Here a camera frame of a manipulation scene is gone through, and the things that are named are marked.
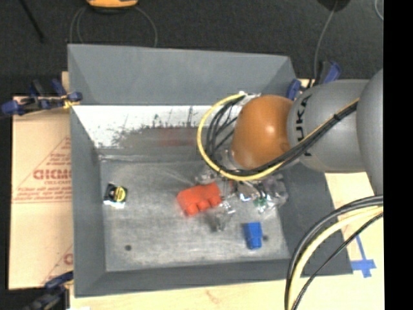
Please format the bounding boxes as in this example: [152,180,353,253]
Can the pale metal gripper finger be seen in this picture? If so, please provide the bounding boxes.
[220,199,237,218]
[206,210,227,233]

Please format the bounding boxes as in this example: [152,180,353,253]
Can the orange-red toy building block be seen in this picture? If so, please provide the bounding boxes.
[176,181,223,218]

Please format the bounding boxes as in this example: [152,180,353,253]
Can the blue toy building block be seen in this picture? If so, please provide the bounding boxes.
[242,222,264,250]

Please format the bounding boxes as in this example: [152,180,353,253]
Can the grey metal bin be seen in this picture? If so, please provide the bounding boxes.
[66,43,353,297]

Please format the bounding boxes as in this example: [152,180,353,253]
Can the yellow and black tape measure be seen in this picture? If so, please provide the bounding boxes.
[103,182,128,210]

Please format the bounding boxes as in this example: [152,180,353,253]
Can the brown cardboard board red print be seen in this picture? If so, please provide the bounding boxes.
[8,95,76,291]

